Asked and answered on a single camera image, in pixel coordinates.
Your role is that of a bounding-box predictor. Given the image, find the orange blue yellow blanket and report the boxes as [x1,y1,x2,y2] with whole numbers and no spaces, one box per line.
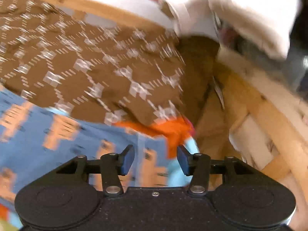
[114,117,199,187]

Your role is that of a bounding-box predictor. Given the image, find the blue pants with orange patches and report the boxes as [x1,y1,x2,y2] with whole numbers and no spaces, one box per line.
[0,83,191,231]

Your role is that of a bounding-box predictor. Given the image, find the wooden bed frame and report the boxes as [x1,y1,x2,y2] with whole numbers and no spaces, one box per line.
[42,0,307,230]

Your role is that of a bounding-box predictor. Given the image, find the brown patterned bedsheet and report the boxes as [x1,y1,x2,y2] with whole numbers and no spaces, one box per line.
[1,0,219,126]

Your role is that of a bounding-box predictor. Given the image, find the white pillow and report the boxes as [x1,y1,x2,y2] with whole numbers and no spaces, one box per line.
[158,0,301,59]

